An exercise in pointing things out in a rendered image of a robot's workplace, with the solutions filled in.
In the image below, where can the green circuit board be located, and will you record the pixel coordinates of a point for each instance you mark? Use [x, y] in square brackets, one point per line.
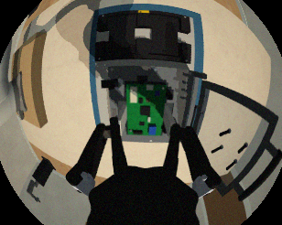
[145, 108]

